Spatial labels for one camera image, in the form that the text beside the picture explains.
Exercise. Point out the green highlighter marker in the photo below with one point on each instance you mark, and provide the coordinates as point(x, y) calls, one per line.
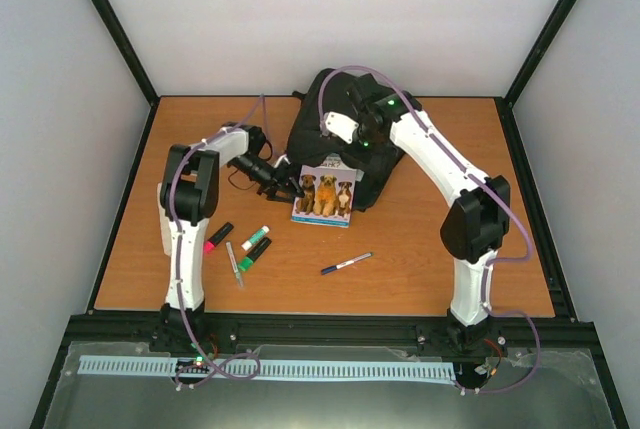
point(254, 254)

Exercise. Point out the dog picture book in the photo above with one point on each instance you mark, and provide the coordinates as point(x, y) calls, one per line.
point(328, 194)

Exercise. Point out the light blue cable duct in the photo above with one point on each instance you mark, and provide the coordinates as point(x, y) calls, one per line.
point(269, 370)

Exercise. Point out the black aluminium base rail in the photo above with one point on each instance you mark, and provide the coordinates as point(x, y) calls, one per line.
point(230, 332)

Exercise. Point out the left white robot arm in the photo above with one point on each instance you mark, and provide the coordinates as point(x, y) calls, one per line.
point(189, 196)

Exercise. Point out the pink highlighter marker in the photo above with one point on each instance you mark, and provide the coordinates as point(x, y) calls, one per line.
point(219, 236)

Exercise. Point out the black student backpack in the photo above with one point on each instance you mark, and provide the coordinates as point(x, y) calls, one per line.
point(306, 145)

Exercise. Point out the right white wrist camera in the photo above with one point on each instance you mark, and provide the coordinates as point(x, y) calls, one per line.
point(340, 126)

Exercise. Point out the beige knitted pencil case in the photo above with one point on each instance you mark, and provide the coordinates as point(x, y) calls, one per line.
point(163, 223)

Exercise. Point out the white green glue stick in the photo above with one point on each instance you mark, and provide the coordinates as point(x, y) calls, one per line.
point(255, 238)

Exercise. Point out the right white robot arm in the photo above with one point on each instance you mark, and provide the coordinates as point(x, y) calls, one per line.
point(476, 222)

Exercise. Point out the clear silver pen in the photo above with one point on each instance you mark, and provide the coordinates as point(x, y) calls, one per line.
point(236, 271)

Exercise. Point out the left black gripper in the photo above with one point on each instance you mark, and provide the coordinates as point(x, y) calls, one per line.
point(278, 182)

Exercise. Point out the blue white pen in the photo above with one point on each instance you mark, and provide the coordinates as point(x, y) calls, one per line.
point(336, 267)

